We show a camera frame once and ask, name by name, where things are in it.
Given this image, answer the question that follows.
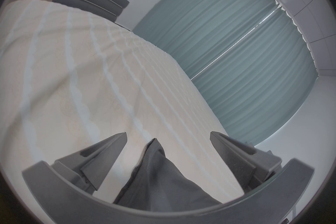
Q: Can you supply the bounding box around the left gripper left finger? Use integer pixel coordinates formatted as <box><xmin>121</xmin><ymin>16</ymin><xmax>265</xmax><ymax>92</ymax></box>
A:
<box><xmin>54</xmin><ymin>132</ymin><xmax>128</xmax><ymax>191</ymax></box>

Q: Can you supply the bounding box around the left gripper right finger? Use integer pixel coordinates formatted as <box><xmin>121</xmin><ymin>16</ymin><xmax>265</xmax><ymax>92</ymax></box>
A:
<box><xmin>210</xmin><ymin>132</ymin><xmax>283</xmax><ymax>189</ymax></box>

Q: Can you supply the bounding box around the black garment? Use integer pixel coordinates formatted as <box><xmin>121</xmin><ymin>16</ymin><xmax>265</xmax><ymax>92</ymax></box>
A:
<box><xmin>113</xmin><ymin>138</ymin><xmax>223</xmax><ymax>213</ymax></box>

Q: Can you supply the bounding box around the blue-green curtain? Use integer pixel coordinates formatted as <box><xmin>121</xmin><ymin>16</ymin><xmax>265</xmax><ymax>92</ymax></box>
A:
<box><xmin>132</xmin><ymin>0</ymin><xmax>279</xmax><ymax>81</ymax></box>
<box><xmin>190</xmin><ymin>6</ymin><xmax>320</xmax><ymax>146</ymax></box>

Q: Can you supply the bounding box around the bed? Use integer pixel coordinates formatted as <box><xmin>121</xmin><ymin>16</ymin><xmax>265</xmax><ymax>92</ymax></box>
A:
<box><xmin>0</xmin><ymin>0</ymin><xmax>246</xmax><ymax>205</ymax></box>

